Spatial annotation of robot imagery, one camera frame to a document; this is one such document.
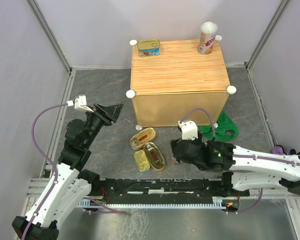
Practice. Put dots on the grey slotted cable duct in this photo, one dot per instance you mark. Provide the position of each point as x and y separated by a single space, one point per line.
162 201

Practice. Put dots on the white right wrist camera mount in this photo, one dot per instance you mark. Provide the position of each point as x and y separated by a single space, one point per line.
189 130

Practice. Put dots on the gold oval fish tin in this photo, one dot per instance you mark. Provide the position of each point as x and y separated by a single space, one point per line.
154 156

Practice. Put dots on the purple cloth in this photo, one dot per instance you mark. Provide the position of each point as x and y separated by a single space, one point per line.
279 150

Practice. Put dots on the gold rectangular meat tin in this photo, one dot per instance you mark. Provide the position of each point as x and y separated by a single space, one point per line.
141 161

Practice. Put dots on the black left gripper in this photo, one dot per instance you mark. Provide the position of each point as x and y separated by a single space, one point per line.
111 113

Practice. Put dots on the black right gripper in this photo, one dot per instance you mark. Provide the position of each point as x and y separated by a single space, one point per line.
196 141

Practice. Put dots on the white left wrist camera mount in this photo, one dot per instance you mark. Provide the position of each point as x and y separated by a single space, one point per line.
80 104

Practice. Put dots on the oval red fish tin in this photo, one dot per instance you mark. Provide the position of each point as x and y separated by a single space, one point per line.
143 137

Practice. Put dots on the wooden cube cabinet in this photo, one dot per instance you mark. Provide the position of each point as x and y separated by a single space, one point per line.
179 81

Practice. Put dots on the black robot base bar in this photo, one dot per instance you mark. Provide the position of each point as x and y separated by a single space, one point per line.
164 191

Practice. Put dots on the green cloth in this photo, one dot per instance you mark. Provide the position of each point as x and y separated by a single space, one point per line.
226 130

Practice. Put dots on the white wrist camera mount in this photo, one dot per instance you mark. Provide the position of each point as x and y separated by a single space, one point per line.
189 130
80 104

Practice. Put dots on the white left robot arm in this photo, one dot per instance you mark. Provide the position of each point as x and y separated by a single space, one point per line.
70 182

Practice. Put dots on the blue rectangular luncheon meat tin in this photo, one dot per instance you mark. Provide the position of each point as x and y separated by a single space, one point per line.
148 48

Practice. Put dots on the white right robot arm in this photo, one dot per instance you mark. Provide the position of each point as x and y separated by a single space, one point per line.
242 169

